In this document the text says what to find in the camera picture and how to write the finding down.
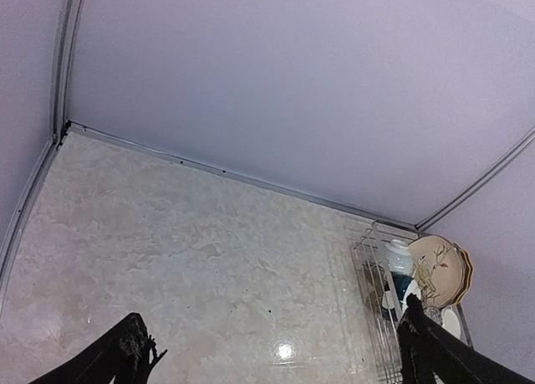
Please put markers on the wire metal dish rack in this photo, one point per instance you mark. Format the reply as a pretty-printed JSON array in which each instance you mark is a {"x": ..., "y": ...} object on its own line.
[{"x": 378, "y": 292}]

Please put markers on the dark teal bowl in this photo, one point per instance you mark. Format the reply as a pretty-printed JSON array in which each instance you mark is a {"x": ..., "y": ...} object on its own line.
[{"x": 404, "y": 287}]

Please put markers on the light green grid bowl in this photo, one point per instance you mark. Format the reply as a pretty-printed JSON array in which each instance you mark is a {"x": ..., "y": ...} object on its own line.
[{"x": 398, "y": 256}]

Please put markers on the clear drinking glass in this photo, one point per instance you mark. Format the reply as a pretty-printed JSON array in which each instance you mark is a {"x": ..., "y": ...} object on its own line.
[{"x": 434, "y": 314}]

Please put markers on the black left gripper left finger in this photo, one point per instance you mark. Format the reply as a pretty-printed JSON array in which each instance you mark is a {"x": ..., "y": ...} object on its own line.
[{"x": 126, "y": 353}]

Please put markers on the aluminium frame post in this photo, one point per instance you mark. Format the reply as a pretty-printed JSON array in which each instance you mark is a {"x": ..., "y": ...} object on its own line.
[
  {"x": 492, "y": 171},
  {"x": 63, "y": 55}
]

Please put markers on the white ceramic mug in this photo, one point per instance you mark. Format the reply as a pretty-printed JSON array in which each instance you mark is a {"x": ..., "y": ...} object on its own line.
[{"x": 451, "y": 322}]

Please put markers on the left aluminium frame post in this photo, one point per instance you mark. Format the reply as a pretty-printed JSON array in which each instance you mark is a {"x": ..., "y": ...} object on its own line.
[{"x": 63, "y": 55}]

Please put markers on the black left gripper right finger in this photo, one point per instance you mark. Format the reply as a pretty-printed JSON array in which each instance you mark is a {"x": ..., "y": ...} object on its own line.
[{"x": 428, "y": 352}]

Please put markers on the right aluminium frame post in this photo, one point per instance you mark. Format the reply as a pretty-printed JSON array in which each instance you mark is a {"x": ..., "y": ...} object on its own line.
[{"x": 492, "y": 171}]

